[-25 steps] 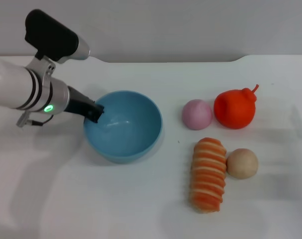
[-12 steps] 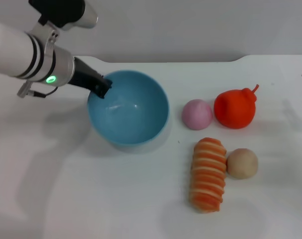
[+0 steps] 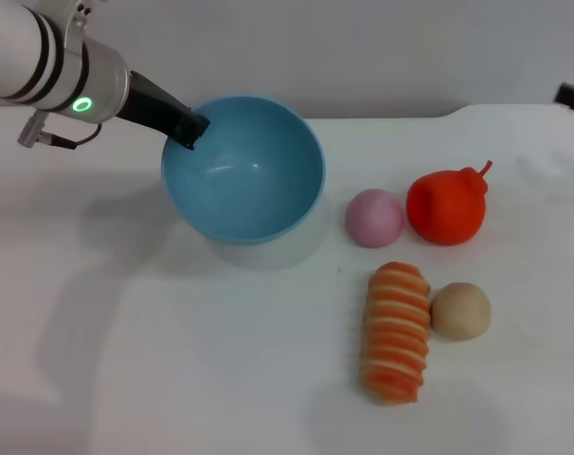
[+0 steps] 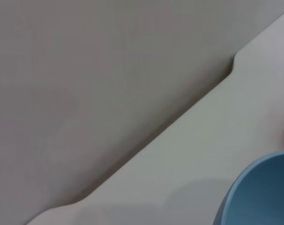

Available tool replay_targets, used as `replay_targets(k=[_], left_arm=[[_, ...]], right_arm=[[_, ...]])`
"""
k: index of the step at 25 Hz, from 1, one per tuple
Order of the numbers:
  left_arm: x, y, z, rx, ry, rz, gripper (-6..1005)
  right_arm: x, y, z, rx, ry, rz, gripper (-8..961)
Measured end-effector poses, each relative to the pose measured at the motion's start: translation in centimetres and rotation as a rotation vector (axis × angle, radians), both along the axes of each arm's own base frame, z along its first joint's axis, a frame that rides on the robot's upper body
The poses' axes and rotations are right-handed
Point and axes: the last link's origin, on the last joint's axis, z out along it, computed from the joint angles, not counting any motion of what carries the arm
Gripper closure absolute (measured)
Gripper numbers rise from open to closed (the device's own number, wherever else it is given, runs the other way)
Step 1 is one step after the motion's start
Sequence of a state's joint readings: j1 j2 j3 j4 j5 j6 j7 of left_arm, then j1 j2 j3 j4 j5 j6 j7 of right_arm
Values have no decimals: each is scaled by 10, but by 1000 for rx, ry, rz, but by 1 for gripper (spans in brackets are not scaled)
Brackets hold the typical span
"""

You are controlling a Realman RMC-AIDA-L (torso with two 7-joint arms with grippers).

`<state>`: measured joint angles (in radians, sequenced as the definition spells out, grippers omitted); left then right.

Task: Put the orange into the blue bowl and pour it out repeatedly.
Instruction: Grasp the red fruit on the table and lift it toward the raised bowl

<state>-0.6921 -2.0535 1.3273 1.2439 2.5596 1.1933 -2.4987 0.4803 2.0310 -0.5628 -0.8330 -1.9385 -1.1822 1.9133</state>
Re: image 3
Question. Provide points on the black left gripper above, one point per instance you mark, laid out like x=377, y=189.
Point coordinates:
x=149, y=104

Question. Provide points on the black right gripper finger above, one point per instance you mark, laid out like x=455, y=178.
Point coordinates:
x=573, y=97

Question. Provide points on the blue bowl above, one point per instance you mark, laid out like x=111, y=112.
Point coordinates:
x=249, y=175

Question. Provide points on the orange toy fruit with stem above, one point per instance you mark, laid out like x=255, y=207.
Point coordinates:
x=445, y=208

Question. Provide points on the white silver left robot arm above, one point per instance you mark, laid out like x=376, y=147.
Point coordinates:
x=41, y=61

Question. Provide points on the pink round bun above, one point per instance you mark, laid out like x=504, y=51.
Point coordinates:
x=374, y=218

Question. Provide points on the beige round bun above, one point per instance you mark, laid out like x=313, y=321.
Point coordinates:
x=460, y=310

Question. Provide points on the orange striped bread roll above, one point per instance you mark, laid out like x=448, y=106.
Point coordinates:
x=396, y=332

